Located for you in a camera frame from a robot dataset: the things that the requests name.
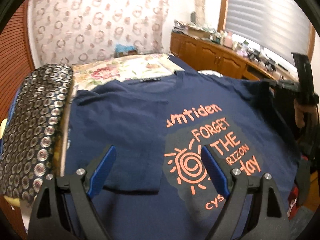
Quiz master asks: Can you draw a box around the navy printed t-shirt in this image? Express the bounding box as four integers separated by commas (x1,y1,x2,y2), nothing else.
65,71,297,239

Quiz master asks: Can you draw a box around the window blind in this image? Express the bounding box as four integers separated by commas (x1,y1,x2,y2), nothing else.
225,0,310,63

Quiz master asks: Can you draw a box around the wooden sideboard cabinet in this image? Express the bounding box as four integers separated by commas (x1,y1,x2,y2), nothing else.
170,33,275,80

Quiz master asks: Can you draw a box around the wooden louvered wardrobe door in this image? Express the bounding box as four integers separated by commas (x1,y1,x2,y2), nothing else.
0,0,35,120

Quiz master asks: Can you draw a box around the circle-patterned curtain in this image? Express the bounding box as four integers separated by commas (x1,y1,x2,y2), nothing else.
27,0,196,67

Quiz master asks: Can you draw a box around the blue item box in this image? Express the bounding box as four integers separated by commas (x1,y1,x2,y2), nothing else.
114,44,138,58

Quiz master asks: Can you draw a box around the clutter on sideboard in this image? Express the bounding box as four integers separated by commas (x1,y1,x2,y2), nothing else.
172,12,298,74

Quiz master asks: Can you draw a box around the floral bed sheet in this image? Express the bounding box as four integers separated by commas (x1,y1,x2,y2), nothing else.
71,52,223,92

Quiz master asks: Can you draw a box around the right hand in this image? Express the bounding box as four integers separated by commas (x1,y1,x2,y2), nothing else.
294,99,319,128

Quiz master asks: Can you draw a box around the circle-patterned folded cloth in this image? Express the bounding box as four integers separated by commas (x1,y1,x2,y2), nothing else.
1,64,73,203

